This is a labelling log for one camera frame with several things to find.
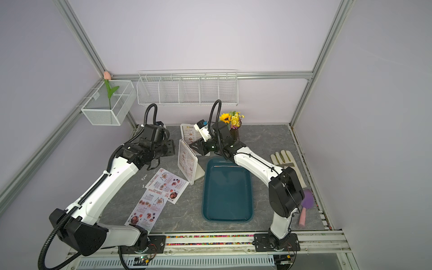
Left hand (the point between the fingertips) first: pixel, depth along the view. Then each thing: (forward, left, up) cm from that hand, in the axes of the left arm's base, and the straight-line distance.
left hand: (171, 147), depth 77 cm
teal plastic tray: (-15, -25, -25) cm, 39 cm away
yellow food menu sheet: (0, -5, -13) cm, 14 cm away
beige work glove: (+4, -63, -24) cm, 67 cm away
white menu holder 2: (+17, -2, -9) cm, 19 cm away
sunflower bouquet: (+17, -31, -1) cm, 35 cm away
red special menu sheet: (-4, +9, -26) cm, 28 cm away
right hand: (+2, -9, -1) cm, 9 cm away
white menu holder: (-1, -11, -24) cm, 27 cm away
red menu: (-19, +16, -26) cm, 36 cm away
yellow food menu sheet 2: (+17, -7, -11) cm, 21 cm away
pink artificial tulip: (+35, +35, +8) cm, 50 cm away
